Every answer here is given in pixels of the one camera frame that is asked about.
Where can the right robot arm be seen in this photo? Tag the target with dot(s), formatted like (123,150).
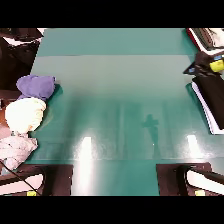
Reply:
(203,180)

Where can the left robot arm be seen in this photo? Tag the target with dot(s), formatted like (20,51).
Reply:
(53,180)

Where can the purple garment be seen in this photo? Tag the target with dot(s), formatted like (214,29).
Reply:
(36,86)

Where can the cream garment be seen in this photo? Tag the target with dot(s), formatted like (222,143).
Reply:
(25,115)

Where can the pale pink garment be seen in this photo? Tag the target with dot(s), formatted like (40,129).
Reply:
(16,148)

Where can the black garment with yellow print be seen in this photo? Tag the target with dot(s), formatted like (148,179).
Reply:
(205,63)

